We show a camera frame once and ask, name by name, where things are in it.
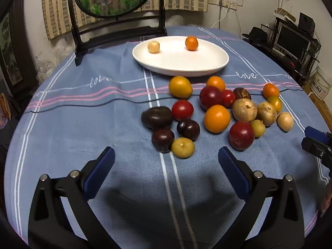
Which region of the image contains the beige round fruit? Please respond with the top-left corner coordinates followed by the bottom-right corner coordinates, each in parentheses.
top-left (277, 112), bottom-right (294, 132)

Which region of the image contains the white oval plate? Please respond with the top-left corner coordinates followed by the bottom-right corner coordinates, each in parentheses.
top-left (132, 36), bottom-right (229, 77)

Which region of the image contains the dark purple oblong plum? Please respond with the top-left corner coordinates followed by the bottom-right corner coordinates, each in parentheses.
top-left (141, 106), bottom-right (174, 130)

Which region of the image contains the black speaker box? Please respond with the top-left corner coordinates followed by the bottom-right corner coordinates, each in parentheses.
top-left (298, 12), bottom-right (316, 35)

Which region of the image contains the small orange behind plum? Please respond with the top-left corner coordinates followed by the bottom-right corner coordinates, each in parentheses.
top-left (206, 76), bottom-right (226, 92)

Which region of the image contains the small red cherry tomato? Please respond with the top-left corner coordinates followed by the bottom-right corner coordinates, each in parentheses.
top-left (221, 89), bottom-right (236, 109)

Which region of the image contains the white plastic bucket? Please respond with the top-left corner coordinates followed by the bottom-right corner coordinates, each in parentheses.
top-left (310, 66), bottom-right (331, 101)

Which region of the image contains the round goldfish screen stand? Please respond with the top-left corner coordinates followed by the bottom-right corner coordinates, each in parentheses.
top-left (67, 0), bottom-right (167, 66)

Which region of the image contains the computer monitor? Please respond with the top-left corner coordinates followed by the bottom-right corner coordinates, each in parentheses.
top-left (273, 23), bottom-right (312, 60)

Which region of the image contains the framed picture at left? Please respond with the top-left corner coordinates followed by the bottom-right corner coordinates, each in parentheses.
top-left (1, 13), bottom-right (24, 90)

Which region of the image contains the black cable on table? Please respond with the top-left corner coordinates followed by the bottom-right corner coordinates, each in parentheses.
top-left (30, 87), bottom-right (304, 114)

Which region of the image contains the small orange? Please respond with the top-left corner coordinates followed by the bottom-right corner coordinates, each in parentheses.
top-left (206, 76), bottom-right (226, 92)
top-left (262, 83), bottom-right (280, 100)
top-left (185, 36), bottom-right (199, 51)

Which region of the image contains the olive round fruit front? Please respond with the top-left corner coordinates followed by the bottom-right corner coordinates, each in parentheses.
top-left (172, 137), bottom-right (195, 159)

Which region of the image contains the large yellow-orange citrus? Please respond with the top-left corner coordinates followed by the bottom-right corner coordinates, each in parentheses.
top-left (168, 76), bottom-right (193, 99)

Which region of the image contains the beige checked curtain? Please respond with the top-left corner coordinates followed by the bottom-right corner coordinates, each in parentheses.
top-left (42, 0), bottom-right (208, 39)

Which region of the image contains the large tan passion fruit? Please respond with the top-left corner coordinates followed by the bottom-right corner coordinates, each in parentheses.
top-left (232, 98), bottom-right (258, 123)

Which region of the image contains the yellow-green small citrus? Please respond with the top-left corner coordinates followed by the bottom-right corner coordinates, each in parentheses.
top-left (267, 96), bottom-right (282, 113)

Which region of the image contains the black hat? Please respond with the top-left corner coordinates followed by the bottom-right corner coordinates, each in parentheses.
top-left (242, 26), bottom-right (268, 44)

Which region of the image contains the blue striped tablecloth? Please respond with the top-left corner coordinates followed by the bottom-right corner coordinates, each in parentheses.
top-left (5, 27), bottom-right (330, 248)

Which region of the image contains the small olive longan fruit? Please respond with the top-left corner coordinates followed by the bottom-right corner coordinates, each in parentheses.
top-left (251, 120), bottom-right (266, 138)

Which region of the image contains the wall power strip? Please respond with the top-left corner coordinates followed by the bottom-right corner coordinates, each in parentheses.
top-left (208, 0), bottom-right (237, 11)

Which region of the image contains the black metal shelf rack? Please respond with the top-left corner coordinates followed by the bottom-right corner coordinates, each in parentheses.
top-left (261, 17), bottom-right (321, 84)

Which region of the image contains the large orange centre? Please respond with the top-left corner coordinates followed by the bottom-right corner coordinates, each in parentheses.
top-left (204, 105), bottom-right (231, 134)

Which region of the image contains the small beige longan fruit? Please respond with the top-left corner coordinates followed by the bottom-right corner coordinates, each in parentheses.
top-left (148, 40), bottom-right (160, 54)

